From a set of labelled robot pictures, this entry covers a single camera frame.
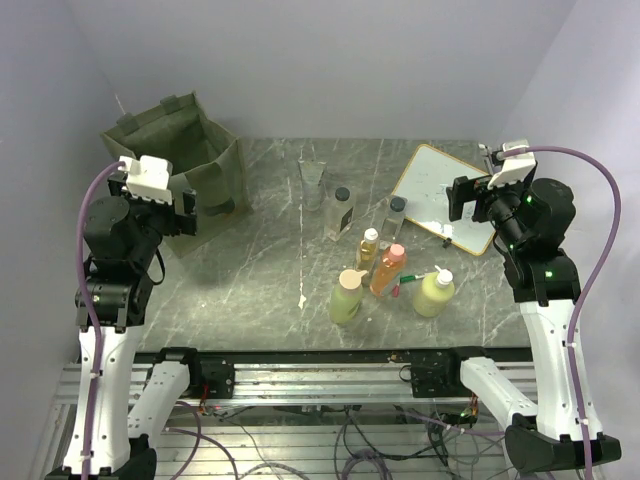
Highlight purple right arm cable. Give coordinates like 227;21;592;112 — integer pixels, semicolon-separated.
503;145;623;480

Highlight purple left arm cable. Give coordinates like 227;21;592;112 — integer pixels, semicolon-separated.
74;160;127;480

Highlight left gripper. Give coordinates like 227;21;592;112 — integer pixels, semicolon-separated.
107;172;196;267

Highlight yellow pump bottle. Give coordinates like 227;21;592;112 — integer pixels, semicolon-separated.
413;266;455;318

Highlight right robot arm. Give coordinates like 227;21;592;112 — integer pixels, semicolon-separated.
440;176;622;474

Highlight small whiteboard yellow frame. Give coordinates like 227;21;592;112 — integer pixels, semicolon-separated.
392;144;494;256

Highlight green marker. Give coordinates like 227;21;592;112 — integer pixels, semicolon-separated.
399;273;427;284

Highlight aluminium rail frame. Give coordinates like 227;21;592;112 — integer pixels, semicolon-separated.
49;361;541;407

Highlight small clear bottle grey cap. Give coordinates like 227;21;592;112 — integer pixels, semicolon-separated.
379;196;407;250

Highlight loose cables under table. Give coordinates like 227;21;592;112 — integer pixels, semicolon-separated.
164;399;506;480

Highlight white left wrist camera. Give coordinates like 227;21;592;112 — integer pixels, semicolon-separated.
118;155;173;205

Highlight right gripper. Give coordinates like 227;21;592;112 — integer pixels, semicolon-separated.
447;172;533;249

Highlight clear tube with dark label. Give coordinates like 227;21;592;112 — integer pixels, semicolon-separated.
298;160;326;212

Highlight amber bottle white cap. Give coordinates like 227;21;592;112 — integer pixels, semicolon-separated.
355;227;380;286

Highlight orange bottle pink cap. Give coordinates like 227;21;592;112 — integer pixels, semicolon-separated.
370;243;407;297

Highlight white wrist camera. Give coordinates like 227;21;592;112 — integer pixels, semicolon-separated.
478;139;537;190
118;155;173;205

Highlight clear bottle with black label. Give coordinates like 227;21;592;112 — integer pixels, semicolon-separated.
324;186;356;242

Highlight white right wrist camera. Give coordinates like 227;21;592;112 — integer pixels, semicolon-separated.
478;139;537;190

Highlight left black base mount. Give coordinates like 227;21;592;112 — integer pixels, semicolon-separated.
154;347;235;400

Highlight olive canvas bag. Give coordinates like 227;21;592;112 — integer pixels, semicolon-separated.
100;92;252;258

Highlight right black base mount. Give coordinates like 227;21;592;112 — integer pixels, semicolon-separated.
398;346;488;398

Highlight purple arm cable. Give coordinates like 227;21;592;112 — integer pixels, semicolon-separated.
74;160;127;480
503;145;623;480

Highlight green bottle beige cap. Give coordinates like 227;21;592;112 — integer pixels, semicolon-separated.
329;269;367;325

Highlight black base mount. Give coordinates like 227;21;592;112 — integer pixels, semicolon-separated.
154;347;235;400
398;346;488;398

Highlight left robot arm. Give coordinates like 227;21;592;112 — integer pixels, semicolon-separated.
46;173;204;479

